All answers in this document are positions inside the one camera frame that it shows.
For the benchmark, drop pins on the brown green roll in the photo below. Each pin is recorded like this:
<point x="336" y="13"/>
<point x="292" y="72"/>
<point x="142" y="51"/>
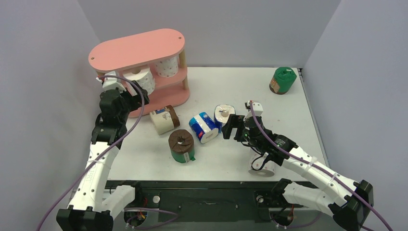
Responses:
<point x="181" y="144"/>

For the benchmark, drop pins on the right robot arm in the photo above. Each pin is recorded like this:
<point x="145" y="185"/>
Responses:
<point x="347" y="201"/>

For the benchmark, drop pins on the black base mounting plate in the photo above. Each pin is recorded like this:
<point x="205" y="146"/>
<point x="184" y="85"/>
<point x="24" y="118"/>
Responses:
<point x="208" y="201"/>

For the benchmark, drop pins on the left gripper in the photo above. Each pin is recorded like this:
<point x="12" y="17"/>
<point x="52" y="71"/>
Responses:
<point x="135" y="104"/>

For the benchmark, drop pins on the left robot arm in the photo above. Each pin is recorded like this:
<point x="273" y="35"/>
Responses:
<point x="88" y="210"/>

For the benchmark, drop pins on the white dotted roll shelf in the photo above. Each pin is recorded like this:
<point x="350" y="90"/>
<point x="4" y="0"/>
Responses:
<point x="167" y="68"/>

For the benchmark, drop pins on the white dotted roll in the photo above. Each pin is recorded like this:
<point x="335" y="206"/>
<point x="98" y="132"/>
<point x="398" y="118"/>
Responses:
<point x="143" y="76"/>
<point x="259" y="167"/>

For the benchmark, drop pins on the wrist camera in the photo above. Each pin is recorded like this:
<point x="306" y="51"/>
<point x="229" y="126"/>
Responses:
<point x="111" y="83"/>
<point x="254" y="109"/>

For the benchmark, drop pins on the pink three-tier shelf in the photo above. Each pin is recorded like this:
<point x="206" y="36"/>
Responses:
<point x="147" y="48"/>

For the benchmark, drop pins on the beige brown wrapped roll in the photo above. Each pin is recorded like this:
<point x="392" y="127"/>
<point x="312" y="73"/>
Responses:
<point x="164" y="119"/>

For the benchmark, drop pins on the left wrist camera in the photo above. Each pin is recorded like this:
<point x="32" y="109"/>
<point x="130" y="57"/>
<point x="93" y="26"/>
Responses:
<point x="111" y="83"/>

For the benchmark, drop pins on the blue white roll lying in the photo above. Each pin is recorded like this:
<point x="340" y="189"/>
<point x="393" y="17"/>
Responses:
<point x="203" y="127"/>

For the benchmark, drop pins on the blue white roll upright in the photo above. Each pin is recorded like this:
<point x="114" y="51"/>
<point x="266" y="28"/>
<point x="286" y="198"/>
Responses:
<point x="221" y="115"/>

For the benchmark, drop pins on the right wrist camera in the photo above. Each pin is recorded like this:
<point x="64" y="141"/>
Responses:
<point x="254" y="109"/>

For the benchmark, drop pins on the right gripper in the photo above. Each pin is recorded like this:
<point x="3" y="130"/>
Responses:
<point x="238" y="128"/>

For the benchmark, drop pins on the green wrapped roll far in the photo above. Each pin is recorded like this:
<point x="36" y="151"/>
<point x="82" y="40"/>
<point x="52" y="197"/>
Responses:
<point x="282" y="80"/>

